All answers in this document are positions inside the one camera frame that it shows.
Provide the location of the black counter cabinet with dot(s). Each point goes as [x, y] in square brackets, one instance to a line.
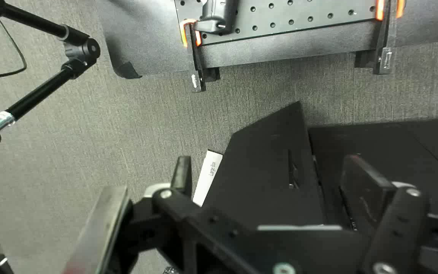
[282, 170]

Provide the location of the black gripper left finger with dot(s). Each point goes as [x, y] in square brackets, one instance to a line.
[182, 178]

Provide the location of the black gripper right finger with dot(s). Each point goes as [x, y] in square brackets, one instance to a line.
[366, 193]

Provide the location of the white paper label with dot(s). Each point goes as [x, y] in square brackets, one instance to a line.
[208, 173]

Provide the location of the black perforated mounting table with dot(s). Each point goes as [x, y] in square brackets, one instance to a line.
[221, 21]

